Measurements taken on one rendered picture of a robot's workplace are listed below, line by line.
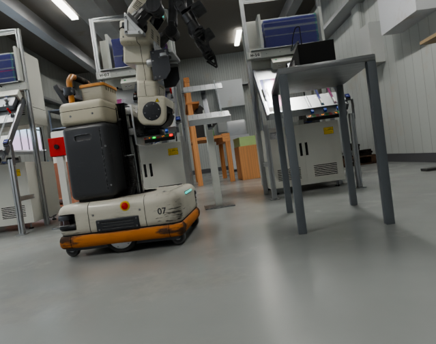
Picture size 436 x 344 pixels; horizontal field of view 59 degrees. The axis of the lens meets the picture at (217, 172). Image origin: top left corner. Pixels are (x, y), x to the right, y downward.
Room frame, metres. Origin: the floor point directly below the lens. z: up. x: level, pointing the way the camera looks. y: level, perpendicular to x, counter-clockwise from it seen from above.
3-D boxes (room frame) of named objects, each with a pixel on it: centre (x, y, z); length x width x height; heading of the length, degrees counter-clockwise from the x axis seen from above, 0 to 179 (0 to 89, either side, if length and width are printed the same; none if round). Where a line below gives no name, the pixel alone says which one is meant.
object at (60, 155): (3.40, 1.35, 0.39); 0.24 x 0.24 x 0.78; 1
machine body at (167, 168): (3.88, 0.64, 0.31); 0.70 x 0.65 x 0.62; 91
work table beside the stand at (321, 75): (2.17, -0.61, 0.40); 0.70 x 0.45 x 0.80; 174
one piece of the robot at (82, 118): (2.29, 0.61, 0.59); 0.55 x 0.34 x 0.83; 174
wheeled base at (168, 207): (2.28, 0.51, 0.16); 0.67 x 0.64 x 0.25; 84
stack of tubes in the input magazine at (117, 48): (3.76, 0.57, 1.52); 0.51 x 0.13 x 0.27; 91
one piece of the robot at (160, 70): (2.25, 0.22, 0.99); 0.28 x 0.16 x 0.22; 174
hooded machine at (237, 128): (10.18, -0.65, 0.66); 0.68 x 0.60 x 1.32; 1
